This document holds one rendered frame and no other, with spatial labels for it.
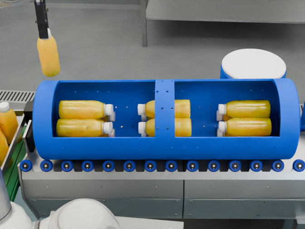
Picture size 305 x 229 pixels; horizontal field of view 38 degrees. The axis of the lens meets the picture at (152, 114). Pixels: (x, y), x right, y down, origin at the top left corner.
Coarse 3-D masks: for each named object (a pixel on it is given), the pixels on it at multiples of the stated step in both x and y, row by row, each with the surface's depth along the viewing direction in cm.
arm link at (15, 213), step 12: (0, 168) 90; (0, 180) 89; (0, 192) 90; (0, 204) 90; (12, 204) 97; (0, 216) 90; (12, 216) 93; (24, 216) 96; (0, 228) 90; (12, 228) 91; (24, 228) 94; (36, 228) 98
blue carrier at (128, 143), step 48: (48, 96) 148; (96, 96) 169; (144, 96) 169; (192, 96) 168; (240, 96) 167; (288, 96) 144; (48, 144) 148; (96, 144) 147; (144, 144) 147; (192, 144) 146; (240, 144) 145; (288, 144) 145
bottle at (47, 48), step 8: (40, 40) 149; (48, 40) 149; (40, 48) 150; (48, 48) 150; (56, 48) 153; (40, 56) 153; (48, 56) 152; (56, 56) 155; (48, 64) 155; (56, 64) 157; (48, 72) 158; (56, 72) 159
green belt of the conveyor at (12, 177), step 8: (24, 128) 186; (8, 144) 179; (16, 144) 179; (24, 144) 178; (16, 152) 175; (24, 152) 176; (16, 160) 172; (8, 168) 168; (16, 168) 168; (8, 176) 165; (16, 176) 166; (8, 184) 161; (16, 184) 164; (8, 192) 159; (16, 192) 163
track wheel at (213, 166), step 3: (213, 159) 157; (210, 162) 156; (213, 162) 157; (216, 162) 156; (207, 165) 157; (210, 165) 157; (213, 165) 156; (216, 165) 156; (219, 165) 156; (210, 168) 157; (213, 168) 156; (216, 168) 156; (219, 168) 157; (213, 171) 157
